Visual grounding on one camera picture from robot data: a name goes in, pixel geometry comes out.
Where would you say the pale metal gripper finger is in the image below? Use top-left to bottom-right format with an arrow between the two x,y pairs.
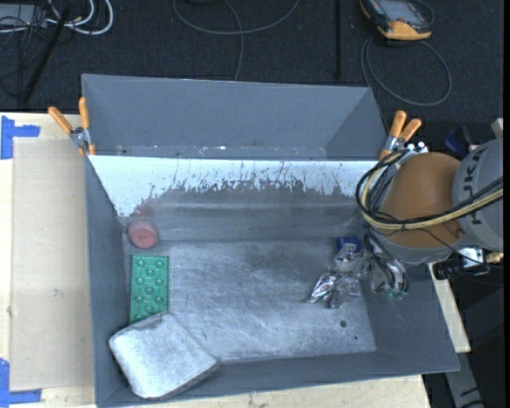
308,271 -> 344,305
327,276 -> 362,310

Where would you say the grey metal bin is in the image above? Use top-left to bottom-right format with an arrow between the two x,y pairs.
80,73 -> 462,408

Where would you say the dark green flat block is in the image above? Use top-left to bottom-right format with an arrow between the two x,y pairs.
128,253 -> 171,326

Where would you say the grey-white flat sponge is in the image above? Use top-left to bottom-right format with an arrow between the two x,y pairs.
107,310 -> 221,400

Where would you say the red round disc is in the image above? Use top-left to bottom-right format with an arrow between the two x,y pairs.
127,219 -> 160,251

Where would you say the pale wood flat board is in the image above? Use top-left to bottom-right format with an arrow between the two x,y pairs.
8,136 -> 96,393

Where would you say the black cylinder on white bracket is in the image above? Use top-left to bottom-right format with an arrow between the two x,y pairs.
432,247 -> 504,281

